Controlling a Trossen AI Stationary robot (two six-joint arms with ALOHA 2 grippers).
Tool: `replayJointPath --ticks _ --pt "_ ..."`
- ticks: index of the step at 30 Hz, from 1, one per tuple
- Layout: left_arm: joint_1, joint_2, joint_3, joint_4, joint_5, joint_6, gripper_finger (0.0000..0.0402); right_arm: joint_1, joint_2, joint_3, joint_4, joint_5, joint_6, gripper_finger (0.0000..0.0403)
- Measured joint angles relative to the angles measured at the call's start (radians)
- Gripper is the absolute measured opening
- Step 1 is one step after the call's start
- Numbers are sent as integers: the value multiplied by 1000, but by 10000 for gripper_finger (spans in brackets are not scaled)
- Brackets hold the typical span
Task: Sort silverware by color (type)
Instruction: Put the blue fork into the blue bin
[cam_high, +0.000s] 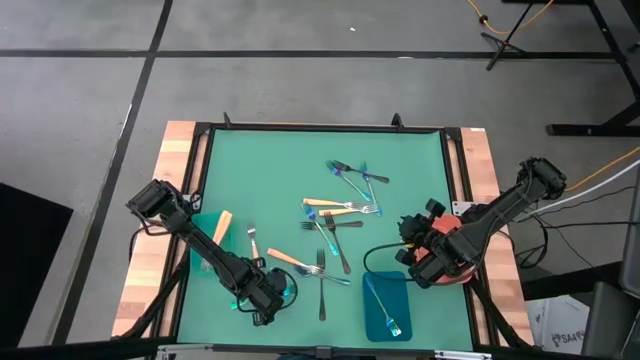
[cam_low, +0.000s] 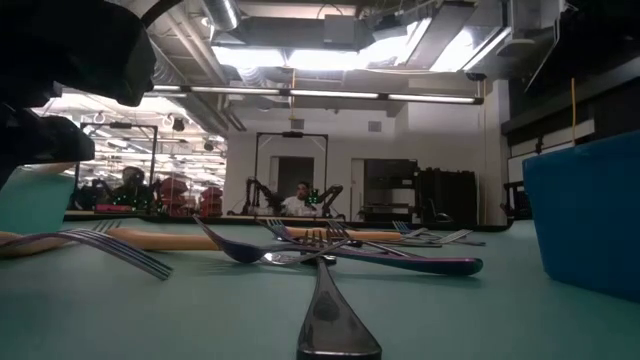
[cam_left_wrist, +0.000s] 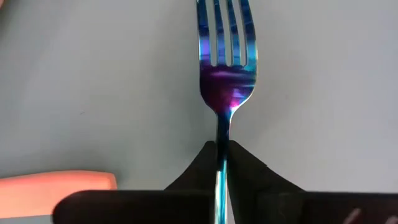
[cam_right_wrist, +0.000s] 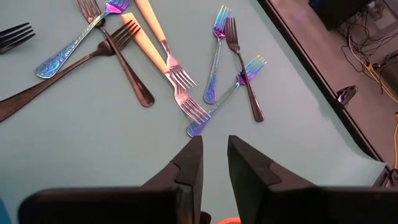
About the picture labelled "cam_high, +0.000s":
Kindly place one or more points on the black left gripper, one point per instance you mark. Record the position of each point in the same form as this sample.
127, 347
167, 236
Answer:
280, 292

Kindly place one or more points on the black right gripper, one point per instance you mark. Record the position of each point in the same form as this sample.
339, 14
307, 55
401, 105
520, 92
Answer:
417, 232

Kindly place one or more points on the iridescent blue metal fork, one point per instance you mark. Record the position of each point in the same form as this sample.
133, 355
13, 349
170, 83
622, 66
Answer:
370, 187
322, 235
355, 187
235, 303
382, 310

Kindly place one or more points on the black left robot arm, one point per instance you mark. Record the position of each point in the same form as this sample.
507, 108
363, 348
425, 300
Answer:
210, 255

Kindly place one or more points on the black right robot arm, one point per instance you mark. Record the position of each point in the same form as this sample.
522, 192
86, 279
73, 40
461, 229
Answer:
490, 220

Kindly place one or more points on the orange plastic bin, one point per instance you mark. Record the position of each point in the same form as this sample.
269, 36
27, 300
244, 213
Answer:
447, 223

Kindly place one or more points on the silver mounting plate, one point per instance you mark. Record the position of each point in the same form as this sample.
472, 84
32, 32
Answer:
460, 206

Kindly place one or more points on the blue plastic bin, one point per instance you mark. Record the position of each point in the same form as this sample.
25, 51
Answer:
400, 290

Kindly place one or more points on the dark blue spoon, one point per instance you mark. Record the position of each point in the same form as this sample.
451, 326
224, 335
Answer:
340, 280

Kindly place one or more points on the green plastic bin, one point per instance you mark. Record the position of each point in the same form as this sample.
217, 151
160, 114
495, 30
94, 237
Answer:
207, 220

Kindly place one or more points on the white printed box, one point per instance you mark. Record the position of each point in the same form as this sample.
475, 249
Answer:
555, 325

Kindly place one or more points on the black tripod stand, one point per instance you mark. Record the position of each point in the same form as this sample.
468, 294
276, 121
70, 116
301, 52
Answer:
505, 44

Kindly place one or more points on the dark grey case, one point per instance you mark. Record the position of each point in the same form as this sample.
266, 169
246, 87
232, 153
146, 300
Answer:
610, 325

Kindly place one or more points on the grey panel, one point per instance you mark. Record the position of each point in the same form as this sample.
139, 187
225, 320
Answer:
631, 240

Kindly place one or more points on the black panel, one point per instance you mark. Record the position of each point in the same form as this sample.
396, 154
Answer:
30, 260

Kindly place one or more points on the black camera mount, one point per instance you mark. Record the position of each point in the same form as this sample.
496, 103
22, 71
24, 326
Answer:
325, 353

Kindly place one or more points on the aluminium rail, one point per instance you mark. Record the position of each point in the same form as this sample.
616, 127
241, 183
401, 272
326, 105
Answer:
460, 354

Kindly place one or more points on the black desk frame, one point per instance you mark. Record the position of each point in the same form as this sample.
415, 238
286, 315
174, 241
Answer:
575, 130

